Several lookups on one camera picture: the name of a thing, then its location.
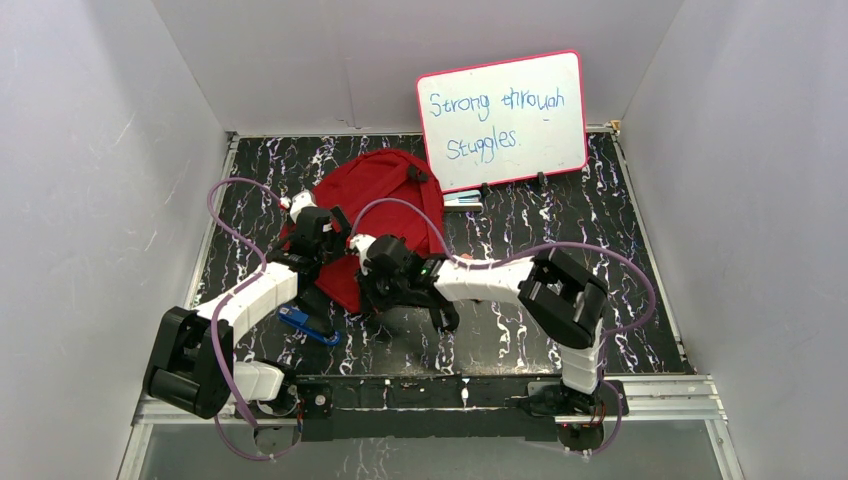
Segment red student backpack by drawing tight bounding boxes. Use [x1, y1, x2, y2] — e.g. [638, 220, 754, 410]
[311, 149, 446, 314]

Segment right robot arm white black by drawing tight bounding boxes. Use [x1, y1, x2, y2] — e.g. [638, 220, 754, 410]
[348, 234, 608, 416]

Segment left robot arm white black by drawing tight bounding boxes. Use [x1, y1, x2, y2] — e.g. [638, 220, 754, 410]
[143, 203, 351, 422]

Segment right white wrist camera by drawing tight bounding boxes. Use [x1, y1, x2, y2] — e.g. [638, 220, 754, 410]
[348, 234, 376, 275]

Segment aluminium frame rail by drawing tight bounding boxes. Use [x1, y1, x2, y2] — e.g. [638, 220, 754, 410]
[119, 375, 742, 479]

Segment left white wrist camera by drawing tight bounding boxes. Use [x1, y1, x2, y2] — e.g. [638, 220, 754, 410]
[288, 190, 316, 223]

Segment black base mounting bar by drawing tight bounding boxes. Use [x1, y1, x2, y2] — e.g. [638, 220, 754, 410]
[250, 374, 630, 449]

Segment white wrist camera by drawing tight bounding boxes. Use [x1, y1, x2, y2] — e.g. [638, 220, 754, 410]
[288, 190, 316, 223]
[348, 234, 376, 275]

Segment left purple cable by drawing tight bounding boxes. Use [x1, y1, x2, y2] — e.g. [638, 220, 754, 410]
[206, 177, 301, 462]

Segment whiteboard with pink frame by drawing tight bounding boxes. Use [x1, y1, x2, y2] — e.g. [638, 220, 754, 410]
[416, 50, 588, 193]

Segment blue stapler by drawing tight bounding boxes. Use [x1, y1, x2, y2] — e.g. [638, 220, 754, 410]
[277, 305, 341, 346]

